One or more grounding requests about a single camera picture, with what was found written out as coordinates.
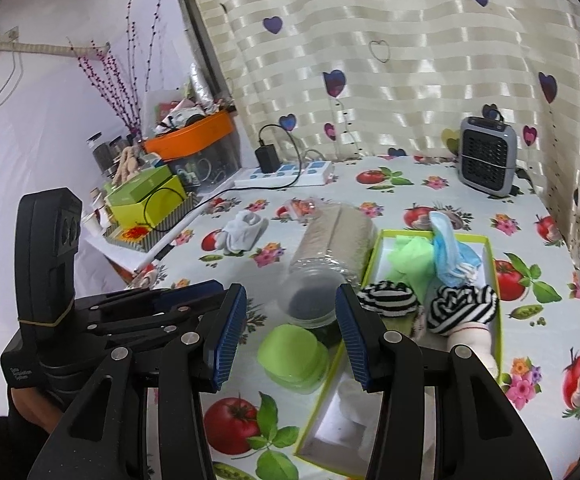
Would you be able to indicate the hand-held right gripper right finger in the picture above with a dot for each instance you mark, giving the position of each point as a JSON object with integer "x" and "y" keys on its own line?
{"x": 352, "y": 340}

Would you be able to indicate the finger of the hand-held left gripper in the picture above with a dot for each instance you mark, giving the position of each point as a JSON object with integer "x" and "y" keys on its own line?
{"x": 140, "y": 322}
{"x": 170, "y": 296}

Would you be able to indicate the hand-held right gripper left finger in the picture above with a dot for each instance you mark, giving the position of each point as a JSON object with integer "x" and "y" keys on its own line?
{"x": 227, "y": 340}

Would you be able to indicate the black white striped sock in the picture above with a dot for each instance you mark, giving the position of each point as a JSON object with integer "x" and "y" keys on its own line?
{"x": 387, "y": 300}
{"x": 462, "y": 307}

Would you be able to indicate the green-edged white box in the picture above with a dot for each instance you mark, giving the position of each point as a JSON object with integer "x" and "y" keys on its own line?
{"x": 330, "y": 432}

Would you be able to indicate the light green cloth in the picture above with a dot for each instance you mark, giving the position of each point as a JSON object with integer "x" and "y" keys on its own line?
{"x": 410, "y": 260}

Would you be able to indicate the blue face mask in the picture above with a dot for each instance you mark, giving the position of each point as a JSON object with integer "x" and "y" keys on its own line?
{"x": 445, "y": 250}

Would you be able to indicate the person's left hand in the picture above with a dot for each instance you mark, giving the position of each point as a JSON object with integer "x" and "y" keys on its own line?
{"x": 30, "y": 407}

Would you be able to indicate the green plastic lid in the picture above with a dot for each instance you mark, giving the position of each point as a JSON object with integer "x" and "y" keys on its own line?
{"x": 287, "y": 355}

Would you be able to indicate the black white striped box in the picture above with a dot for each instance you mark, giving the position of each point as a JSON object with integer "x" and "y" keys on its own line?
{"x": 170, "y": 225}

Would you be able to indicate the white small bottles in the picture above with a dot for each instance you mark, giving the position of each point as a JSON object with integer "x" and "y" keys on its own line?
{"x": 96, "y": 205}

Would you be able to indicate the lime green box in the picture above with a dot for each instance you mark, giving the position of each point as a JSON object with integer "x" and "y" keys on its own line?
{"x": 165, "y": 202}

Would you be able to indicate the light grey socks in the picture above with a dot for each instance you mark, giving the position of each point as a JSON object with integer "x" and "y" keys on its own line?
{"x": 242, "y": 230}

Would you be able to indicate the clear plastic jar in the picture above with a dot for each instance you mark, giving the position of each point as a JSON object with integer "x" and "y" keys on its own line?
{"x": 335, "y": 235}

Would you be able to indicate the dark green box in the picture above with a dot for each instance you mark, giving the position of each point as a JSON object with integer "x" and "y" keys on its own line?
{"x": 140, "y": 185}

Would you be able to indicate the beige plush toy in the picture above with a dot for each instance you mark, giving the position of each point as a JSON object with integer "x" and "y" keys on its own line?
{"x": 127, "y": 162}

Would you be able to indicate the small dark-lidded glass jar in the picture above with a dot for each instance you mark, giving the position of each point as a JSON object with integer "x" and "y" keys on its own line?
{"x": 117, "y": 146}

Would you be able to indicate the clear packet with red contents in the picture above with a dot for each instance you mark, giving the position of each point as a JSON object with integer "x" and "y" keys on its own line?
{"x": 302, "y": 208}

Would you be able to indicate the clear bin with orange lid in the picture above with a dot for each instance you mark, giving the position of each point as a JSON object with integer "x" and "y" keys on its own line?
{"x": 195, "y": 135}

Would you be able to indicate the black charger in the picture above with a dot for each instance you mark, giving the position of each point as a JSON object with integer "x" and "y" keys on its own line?
{"x": 268, "y": 160}

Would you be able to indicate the white power strip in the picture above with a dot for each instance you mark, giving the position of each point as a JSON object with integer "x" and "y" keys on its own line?
{"x": 290, "y": 172}

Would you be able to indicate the purple decorative branches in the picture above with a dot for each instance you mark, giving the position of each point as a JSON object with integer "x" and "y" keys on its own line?
{"x": 120, "y": 95}

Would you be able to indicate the pile of packets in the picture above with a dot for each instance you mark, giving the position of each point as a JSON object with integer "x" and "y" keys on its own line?
{"x": 190, "y": 107}

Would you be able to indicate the vegetable-print tablecloth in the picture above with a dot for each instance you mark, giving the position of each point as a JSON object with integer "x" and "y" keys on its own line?
{"x": 530, "y": 250}

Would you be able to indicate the grey space heater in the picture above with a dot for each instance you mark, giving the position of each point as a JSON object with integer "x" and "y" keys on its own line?
{"x": 485, "y": 155}

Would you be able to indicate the heart-print striped curtain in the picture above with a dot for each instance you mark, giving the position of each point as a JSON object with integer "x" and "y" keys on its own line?
{"x": 395, "y": 60}

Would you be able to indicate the white wall pipe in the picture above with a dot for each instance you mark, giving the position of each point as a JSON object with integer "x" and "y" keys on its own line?
{"x": 35, "y": 49}

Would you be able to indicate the dark window frame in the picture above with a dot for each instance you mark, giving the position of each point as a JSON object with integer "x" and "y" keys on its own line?
{"x": 200, "y": 45}

